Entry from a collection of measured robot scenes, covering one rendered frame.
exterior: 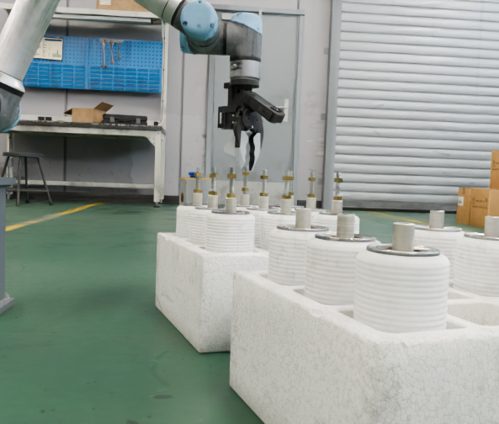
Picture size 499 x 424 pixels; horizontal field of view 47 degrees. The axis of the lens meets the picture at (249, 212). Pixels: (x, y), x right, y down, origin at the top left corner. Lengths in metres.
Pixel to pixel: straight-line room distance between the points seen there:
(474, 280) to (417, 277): 0.25
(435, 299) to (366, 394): 0.12
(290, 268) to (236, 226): 0.30
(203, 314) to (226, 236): 0.15
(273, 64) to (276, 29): 0.36
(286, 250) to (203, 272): 0.28
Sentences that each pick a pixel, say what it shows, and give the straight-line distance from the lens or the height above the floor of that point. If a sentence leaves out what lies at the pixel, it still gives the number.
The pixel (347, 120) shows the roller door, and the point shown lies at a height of 0.96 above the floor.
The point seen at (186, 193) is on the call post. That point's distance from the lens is 1.47.
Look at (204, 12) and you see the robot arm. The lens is 1.25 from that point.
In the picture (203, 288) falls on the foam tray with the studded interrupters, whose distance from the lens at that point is 1.03.
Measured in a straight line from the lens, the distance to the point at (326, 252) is 0.68.
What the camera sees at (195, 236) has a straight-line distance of 1.20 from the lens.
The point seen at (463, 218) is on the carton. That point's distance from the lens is 5.04.
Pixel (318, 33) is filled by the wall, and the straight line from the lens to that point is 6.45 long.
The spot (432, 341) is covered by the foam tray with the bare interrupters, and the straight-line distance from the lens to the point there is 0.57.
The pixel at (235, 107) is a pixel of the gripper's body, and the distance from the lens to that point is 1.36.
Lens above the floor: 0.32
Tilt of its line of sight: 4 degrees down
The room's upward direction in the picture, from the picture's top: 2 degrees clockwise
